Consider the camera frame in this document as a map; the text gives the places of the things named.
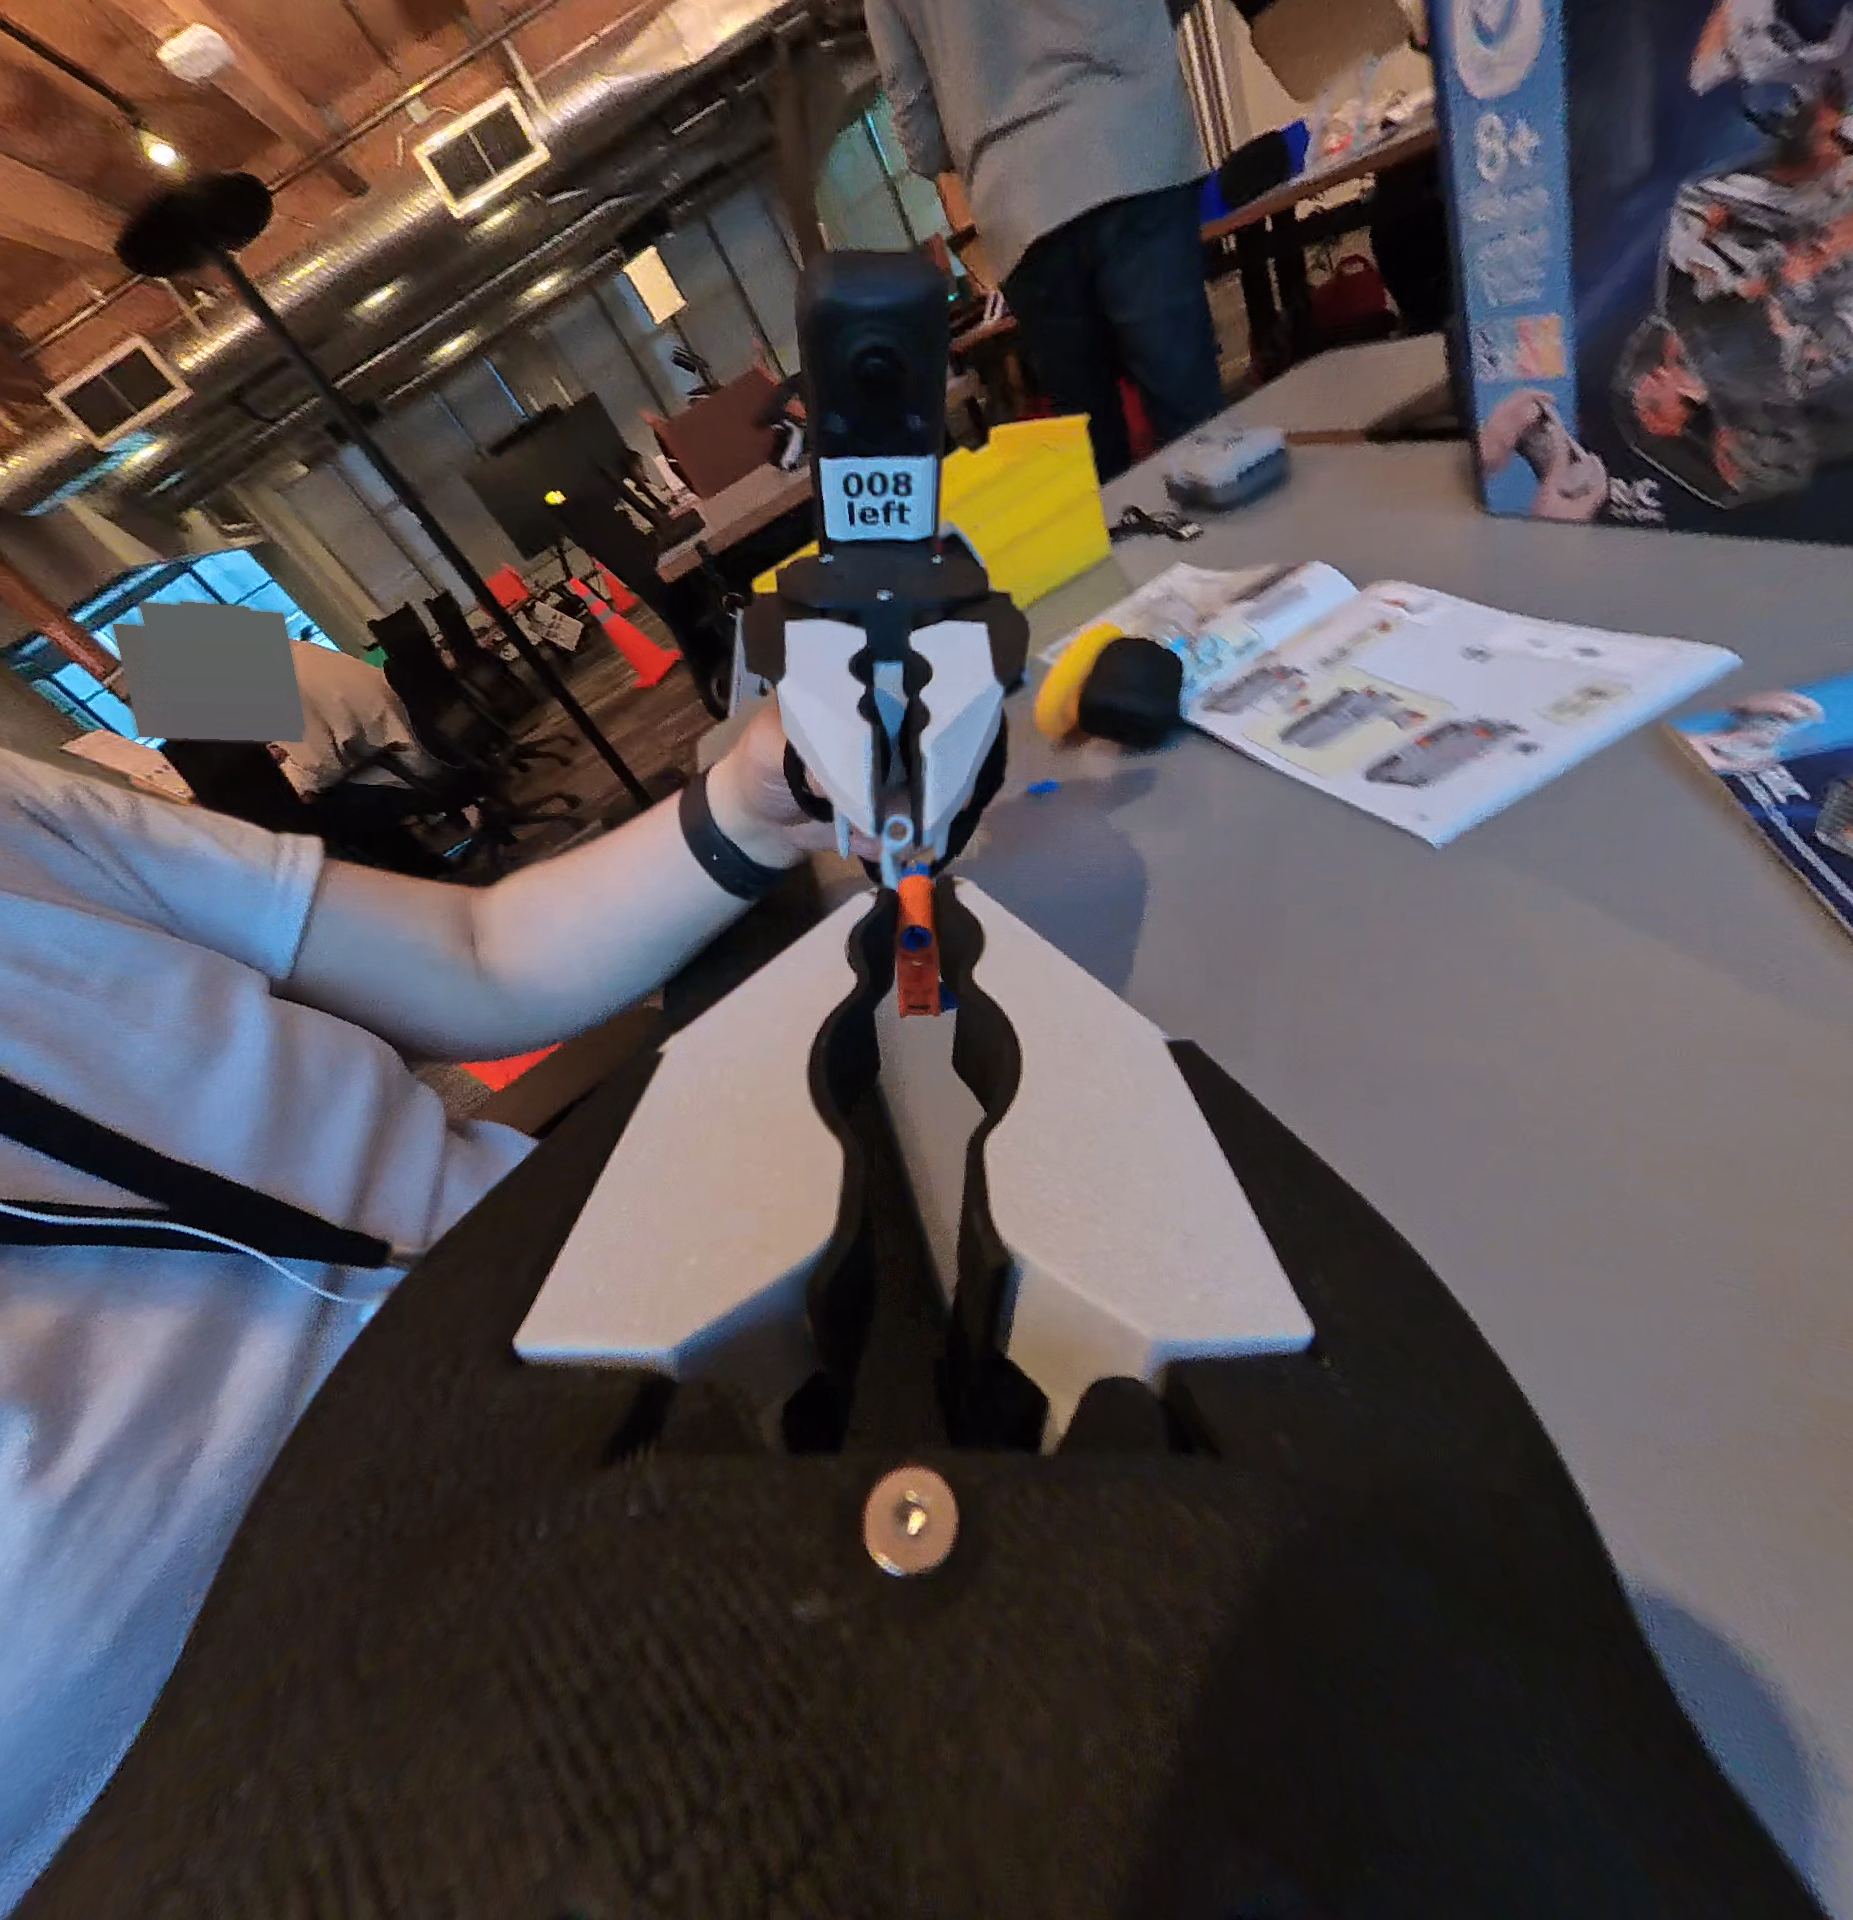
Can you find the orange traffic cone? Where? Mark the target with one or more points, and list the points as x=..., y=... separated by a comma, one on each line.
x=640, y=653

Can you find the silver ventilation duct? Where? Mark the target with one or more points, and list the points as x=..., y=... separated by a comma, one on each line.
x=596, y=167

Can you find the grey motor hub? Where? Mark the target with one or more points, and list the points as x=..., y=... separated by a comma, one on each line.
x=1228, y=467

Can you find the black floor stand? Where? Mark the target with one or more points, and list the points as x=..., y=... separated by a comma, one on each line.
x=190, y=225

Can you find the black office chair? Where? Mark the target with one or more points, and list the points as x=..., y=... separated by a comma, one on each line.
x=446, y=704

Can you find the black and yellow round object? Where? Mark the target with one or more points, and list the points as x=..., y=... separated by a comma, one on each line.
x=1127, y=690

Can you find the white instruction booklet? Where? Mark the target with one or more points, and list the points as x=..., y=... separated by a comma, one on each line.
x=1466, y=690

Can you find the person's left forearm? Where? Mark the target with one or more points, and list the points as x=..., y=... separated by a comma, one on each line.
x=521, y=946

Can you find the wooden table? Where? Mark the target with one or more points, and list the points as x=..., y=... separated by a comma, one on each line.
x=1316, y=189

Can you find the black monitor screen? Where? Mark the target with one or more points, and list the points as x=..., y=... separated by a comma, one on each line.
x=553, y=480

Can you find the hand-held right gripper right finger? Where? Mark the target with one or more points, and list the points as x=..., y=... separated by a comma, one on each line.
x=1136, y=1201

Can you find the person's left hand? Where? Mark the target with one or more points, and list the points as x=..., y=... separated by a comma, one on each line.
x=762, y=796

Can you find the yellow bin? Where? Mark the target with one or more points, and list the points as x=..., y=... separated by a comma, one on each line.
x=1040, y=510

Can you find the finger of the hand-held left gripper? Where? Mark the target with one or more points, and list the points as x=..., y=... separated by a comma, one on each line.
x=829, y=704
x=955, y=704

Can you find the blue robot kit box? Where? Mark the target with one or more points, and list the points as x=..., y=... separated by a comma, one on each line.
x=1691, y=301

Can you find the black wristband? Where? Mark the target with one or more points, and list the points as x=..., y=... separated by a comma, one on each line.
x=716, y=855

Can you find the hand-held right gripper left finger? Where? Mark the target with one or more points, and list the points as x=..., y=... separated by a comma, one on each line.
x=686, y=1201

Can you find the blue booklet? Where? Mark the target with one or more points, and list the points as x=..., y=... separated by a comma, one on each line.
x=1811, y=796

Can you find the orange connector piece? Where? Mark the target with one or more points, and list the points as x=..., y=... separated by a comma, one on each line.
x=916, y=976

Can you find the grey desk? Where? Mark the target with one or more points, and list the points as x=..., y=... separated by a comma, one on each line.
x=1466, y=1126

